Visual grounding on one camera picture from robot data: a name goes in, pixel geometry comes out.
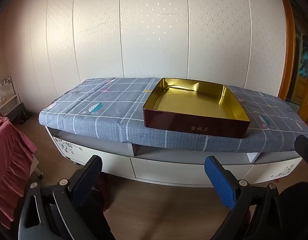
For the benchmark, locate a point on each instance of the pink bed skirt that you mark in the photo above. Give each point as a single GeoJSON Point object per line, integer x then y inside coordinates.
{"type": "Point", "coordinates": [9, 160]}

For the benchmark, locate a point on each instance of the wooden door frame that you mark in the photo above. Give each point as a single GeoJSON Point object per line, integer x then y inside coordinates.
{"type": "Point", "coordinates": [290, 55]}

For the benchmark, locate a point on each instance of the white cabinet drawer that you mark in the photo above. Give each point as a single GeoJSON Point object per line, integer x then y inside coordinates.
{"type": "Point", "coordinates": [169, 170]}

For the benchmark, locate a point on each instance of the wooden door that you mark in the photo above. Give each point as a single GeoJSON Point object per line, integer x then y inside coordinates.
{"type": "Point", "coordinates": [302, 87]}

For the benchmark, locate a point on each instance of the brown shoe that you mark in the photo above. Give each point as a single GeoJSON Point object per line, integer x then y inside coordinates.
{"type": "Point", "coordinates": [104, 192]}

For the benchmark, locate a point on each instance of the person's dark trouser leg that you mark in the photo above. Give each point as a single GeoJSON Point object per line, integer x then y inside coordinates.
{"type": "Point", "coordinates": [104, 226]}

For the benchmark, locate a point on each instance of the gold and maroon tin box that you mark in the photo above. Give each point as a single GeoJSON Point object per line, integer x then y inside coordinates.
{"type": "Point", "coordinates": [194, 127]}

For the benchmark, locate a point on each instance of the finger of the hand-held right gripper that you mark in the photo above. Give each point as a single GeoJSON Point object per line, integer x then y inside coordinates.
{"type": "Point", "coordinates": [305, 147]}

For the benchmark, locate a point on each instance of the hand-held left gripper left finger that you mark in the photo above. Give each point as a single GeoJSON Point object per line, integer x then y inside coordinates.
{"type": "Point", "coordinates": [86, 177]}

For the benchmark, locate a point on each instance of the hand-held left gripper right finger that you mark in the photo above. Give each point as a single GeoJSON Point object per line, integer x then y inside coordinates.
{"type": "Point", "coordinates": [219, 180]}

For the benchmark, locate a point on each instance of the white floral side shelf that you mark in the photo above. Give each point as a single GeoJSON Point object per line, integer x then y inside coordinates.
{"type": "Point", "coordinates": [9, 102]}

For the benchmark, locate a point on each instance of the grey checked printed cloth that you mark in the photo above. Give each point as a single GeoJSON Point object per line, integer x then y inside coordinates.
{"type": "Point", "coordinates": [94, 125]}

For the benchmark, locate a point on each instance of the white floral cabinet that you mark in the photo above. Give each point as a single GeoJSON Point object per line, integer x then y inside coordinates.
{"type": "Point", "coordinates": [99, 155]}

